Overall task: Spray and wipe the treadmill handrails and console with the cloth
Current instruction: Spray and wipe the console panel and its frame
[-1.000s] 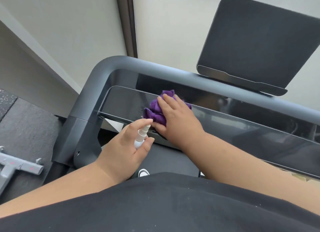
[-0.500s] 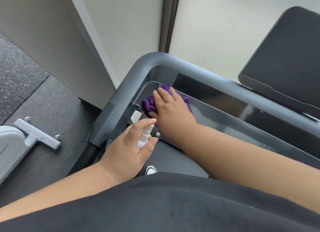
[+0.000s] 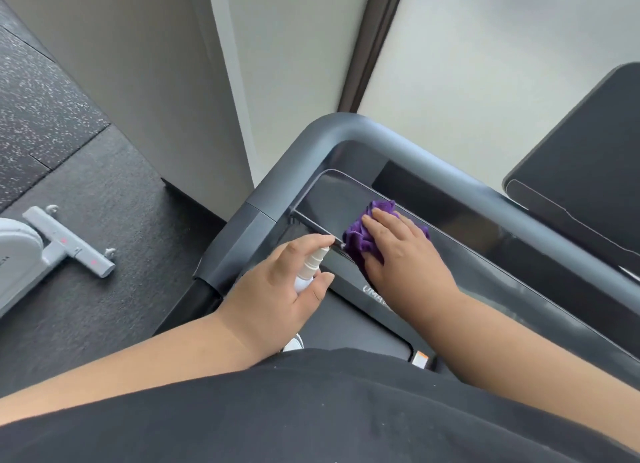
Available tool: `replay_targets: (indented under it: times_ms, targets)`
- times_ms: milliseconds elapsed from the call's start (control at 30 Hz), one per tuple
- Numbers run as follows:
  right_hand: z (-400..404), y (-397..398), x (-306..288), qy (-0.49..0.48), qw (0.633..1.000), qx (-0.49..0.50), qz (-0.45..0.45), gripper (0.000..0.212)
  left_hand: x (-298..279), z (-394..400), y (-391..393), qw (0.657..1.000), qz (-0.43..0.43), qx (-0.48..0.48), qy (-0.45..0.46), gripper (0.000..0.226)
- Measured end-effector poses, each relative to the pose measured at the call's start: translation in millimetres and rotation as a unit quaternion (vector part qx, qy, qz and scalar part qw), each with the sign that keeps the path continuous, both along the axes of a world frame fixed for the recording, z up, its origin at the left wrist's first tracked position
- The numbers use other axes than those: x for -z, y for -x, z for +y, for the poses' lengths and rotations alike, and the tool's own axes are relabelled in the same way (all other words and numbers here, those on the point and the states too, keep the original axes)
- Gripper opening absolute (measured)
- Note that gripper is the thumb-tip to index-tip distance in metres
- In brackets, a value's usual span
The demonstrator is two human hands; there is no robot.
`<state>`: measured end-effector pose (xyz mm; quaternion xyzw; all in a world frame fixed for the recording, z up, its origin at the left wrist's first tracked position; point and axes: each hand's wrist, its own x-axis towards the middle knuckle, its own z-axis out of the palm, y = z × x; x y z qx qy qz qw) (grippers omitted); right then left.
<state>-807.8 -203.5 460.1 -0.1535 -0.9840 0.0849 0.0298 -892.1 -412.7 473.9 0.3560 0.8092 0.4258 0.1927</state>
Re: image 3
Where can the person's right hand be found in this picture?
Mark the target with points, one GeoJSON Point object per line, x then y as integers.
{"type": "Point", "coordinates": [410, 273]}

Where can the person's left hand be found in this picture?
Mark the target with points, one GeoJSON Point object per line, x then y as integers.
{"type": "Point", "coordinates": [270, 308]}

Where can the white spray bottle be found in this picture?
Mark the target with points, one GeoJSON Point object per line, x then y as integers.
{"type": "Point", "coordinates": [305, 278]}

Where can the purple microfibre cloth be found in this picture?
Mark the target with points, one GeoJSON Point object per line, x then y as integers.
{"type": "Point", "coordinates": [357, 238]}

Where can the person's right forearm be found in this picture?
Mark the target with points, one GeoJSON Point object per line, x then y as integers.
{"type": "Point", "coordinates": [540, 363]}

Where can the person's left forearm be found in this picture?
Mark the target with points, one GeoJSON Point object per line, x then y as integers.
{"type": "Point", "coordinates": [115, 363]}

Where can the person's left sneaker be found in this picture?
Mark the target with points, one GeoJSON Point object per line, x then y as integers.
{"type": "Point", "coordinates": [294, 344]}

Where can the grey treadmill base with uprights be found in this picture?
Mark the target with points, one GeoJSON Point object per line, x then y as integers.
{"type": "Point", "coordinates": [360, 328]}

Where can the black shirt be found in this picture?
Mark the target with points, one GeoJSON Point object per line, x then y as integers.
{"type": "Point", "coordinates": [310, 412]}

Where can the white exercise bike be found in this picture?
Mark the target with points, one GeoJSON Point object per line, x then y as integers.
{"type": "Point", "coordinates": [50, 243]}

